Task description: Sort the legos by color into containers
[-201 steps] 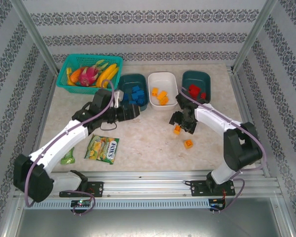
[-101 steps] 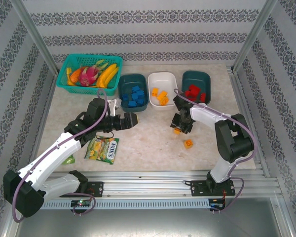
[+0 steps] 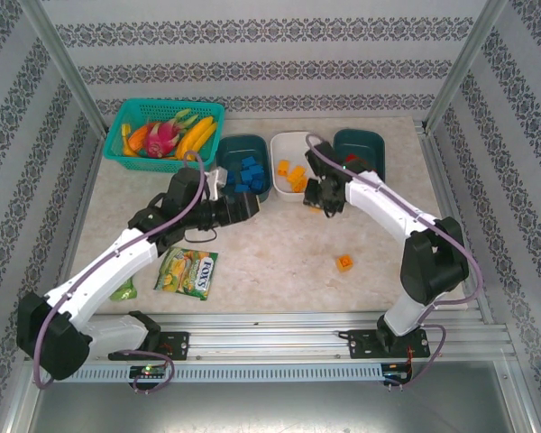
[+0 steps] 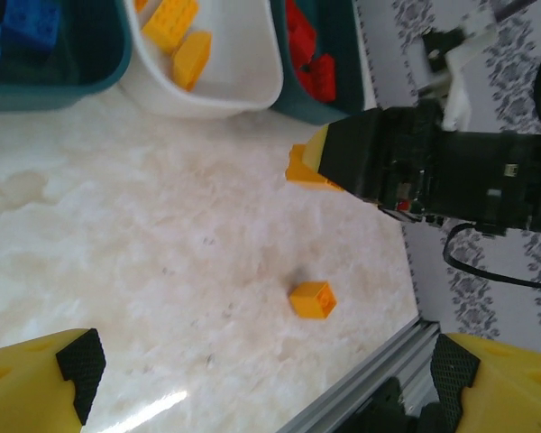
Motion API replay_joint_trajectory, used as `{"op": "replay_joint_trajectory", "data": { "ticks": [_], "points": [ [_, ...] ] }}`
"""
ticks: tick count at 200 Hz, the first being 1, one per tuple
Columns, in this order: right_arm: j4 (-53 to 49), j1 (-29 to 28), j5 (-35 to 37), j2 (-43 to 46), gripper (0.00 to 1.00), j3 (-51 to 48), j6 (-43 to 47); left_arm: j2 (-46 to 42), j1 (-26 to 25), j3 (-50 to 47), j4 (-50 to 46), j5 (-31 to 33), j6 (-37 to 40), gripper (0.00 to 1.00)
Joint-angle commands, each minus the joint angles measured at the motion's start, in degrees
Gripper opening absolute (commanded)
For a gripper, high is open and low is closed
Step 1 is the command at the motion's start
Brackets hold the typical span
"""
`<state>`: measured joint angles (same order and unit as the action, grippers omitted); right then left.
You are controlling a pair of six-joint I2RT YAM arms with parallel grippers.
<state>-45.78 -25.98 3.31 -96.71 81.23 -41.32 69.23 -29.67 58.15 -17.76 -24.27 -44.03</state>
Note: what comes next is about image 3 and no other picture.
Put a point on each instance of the blue lego brick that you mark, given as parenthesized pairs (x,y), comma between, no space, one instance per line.
(241,188)
(249,161)
(255,172)
(231,179)
(258,184)
(245,178)

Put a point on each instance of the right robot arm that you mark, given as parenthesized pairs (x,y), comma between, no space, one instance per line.
(387,203)

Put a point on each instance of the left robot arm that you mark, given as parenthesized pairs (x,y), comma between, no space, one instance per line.
(103,266)

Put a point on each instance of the curved yellow lego brick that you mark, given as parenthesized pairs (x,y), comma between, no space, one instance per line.
(301,185)

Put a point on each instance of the long yellow lego brick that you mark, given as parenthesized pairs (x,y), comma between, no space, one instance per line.
(298,171)

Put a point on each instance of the flat blue lego brick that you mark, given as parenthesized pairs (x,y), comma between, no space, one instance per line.
(231,179)

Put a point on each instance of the orange lego brick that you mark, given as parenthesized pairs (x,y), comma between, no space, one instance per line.
(282,168)
(345,263)

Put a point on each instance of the white plastic bin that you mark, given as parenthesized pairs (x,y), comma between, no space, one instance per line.
(288,144)

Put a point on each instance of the dark teal plastic bin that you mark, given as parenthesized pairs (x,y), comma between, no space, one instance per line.
(369,144)
(239,146)

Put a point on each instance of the yellow toy banana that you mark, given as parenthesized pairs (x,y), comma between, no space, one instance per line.
(190,137)
(206,134)

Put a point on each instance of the pink toy dragon fruit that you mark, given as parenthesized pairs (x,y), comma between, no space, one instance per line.
(158,140)

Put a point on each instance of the green Fox's candy bag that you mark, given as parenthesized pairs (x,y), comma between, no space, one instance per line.
(187,273)

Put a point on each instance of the orange toy carrot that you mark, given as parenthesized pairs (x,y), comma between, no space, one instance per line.
(137,137)

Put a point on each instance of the small yellow toy fruit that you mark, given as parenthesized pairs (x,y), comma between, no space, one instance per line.
(126,140)

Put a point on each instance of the teal plastic basket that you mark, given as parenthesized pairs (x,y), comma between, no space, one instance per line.
(162,110)

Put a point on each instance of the small green snack packet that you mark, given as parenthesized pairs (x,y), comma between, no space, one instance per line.
(124,291)

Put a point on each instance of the small circuit board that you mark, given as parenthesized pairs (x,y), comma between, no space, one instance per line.
(149,371)
(397,372)

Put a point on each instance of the aluminium side rail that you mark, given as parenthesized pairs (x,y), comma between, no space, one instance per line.
(442,180)

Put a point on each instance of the aluminium mounting rail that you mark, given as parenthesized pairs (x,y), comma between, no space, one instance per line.
(266,336)

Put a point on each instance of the aluminium frame post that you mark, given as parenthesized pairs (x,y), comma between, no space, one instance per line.
(58,58)
(469,58)

